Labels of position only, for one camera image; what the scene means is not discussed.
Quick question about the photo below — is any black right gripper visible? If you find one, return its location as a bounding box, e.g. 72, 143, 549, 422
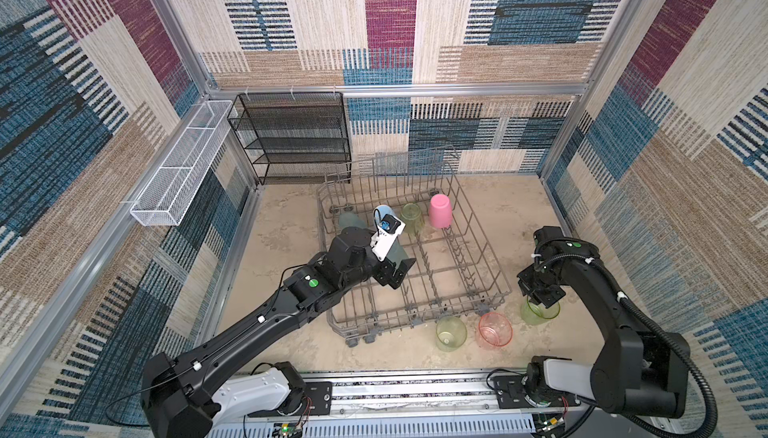
516, 262, 566, 308

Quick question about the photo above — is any green translucent cup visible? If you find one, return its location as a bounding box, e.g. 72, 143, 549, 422
400, 203, 424, 236

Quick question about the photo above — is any teal translucent cup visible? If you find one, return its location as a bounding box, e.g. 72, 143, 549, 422
338, 212, 367, 231

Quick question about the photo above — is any pink translucent cup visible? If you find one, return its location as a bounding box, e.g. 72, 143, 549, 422
475, 312, 514, 350

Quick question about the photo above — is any pink plastic cup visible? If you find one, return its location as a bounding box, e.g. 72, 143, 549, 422
428, 193, 453, 229

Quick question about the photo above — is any yellow-green translucent cup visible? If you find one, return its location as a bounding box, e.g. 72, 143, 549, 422
436, 316, 467, 352

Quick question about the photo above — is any light blue mug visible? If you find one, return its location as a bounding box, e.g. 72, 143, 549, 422
374, 205, 393, 219

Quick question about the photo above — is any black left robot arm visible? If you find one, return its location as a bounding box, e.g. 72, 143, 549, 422
140, 227, 416, 437

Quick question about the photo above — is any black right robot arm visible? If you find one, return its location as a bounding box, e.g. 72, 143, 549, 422
518, 226, 688, 418

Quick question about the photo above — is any black mesh shelf unit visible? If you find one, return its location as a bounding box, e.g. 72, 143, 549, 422
229, 92, 352, 185

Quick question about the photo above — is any grey wire dish rack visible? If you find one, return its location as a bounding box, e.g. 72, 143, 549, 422
317, 147, 511, 347

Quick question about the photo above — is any black corrugated cable conduit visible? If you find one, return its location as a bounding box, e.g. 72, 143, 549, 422
530, 251, 719, 438

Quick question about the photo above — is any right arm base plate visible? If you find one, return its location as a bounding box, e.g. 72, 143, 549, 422
486, 374, 582, 409

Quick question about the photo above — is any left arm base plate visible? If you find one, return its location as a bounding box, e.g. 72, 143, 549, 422
251, 381, 333, 417

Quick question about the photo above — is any aluminium front rail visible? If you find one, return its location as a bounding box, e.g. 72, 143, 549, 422
155, 367, 667, 438

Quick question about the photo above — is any white wire wall basket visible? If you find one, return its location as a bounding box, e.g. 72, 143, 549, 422
130, 101, 233, 227

